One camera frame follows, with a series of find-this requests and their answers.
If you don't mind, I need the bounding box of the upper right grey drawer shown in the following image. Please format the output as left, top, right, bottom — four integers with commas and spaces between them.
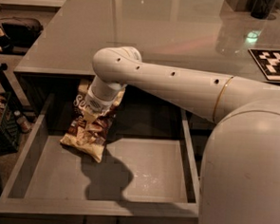
186, 112, 215, 131

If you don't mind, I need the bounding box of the black plastic crate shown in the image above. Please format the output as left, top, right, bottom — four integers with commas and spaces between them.
0, 92, 20, 156

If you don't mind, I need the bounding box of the black white fiducial marker board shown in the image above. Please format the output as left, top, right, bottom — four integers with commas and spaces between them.
249, 48, 280, 82

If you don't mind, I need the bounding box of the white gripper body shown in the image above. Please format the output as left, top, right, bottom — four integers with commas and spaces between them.
85, 87, 116, 113

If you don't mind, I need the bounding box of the black bag on floor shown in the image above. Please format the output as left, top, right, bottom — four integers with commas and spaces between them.
0, 17, 44, 55

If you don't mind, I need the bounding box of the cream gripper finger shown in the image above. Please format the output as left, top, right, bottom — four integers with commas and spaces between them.
84, 111, 98, 123

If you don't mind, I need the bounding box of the brown sea salt chip bag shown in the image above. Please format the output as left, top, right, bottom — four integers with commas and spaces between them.
60, 79, 125, 162

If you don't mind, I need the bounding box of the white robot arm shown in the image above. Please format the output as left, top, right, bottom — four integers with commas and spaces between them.
86, 47, 280, 224

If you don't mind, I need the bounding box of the open grey top drawer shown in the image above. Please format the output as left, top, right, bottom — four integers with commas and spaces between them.
0, 99, 198, 224

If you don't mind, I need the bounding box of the middle right grey drawer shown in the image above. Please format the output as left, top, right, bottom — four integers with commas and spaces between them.
192, 135, 208, 158

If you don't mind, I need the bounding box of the dark glass vase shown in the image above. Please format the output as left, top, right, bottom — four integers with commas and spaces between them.
251, 0, 276, 20

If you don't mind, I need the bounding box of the small brown bottle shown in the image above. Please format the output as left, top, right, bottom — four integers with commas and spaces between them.
13, 110, 31, 133

